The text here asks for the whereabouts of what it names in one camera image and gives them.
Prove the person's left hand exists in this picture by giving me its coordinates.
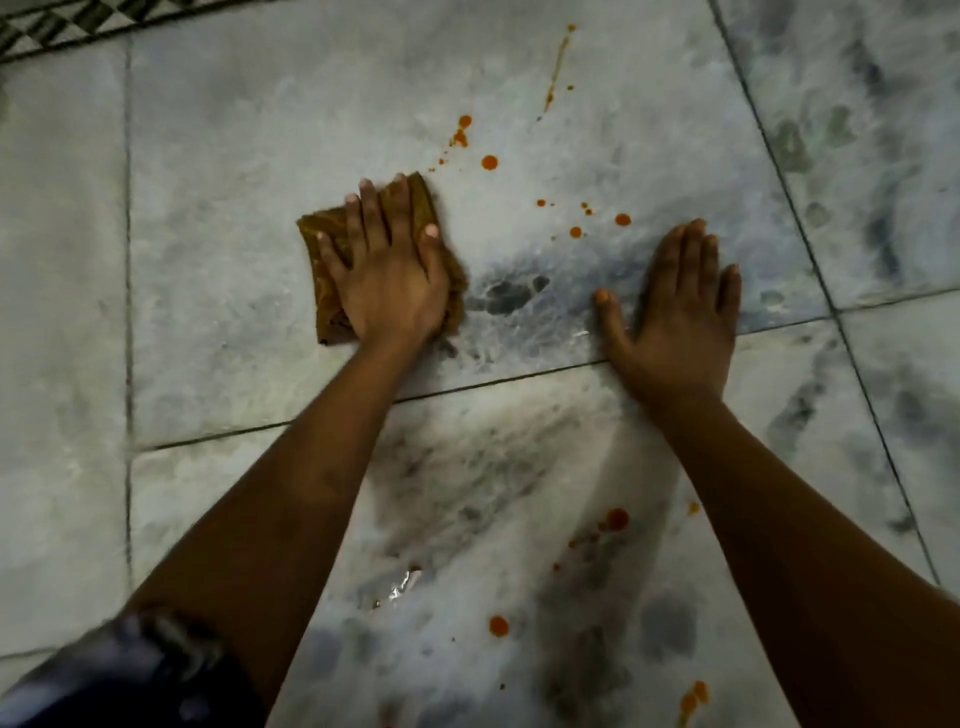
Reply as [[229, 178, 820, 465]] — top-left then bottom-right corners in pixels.
[[315, 173, 453, 351]]

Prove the person's right hand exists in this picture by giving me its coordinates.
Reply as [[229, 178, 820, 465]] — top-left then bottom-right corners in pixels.
[[592, 217, 744, 421]]

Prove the orange sauce splatter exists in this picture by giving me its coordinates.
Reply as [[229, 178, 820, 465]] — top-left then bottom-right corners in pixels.
[[431, 22, 635, 241], [487, 501, 712, 728]]

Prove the person's left forearm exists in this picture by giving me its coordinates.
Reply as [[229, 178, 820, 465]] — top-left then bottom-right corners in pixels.
[[123, 337, 429, 710]]

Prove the brown cleaning cloth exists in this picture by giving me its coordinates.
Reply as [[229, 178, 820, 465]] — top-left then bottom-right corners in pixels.
[[296, 172, 470, 348]]

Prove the person's right forearm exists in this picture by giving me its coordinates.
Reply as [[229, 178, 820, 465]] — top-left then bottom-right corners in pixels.
[[648, 393, 960, 728]]

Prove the dark patterned sleeve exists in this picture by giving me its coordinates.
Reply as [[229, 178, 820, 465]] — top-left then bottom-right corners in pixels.
[[0, 606, 270, 728]]

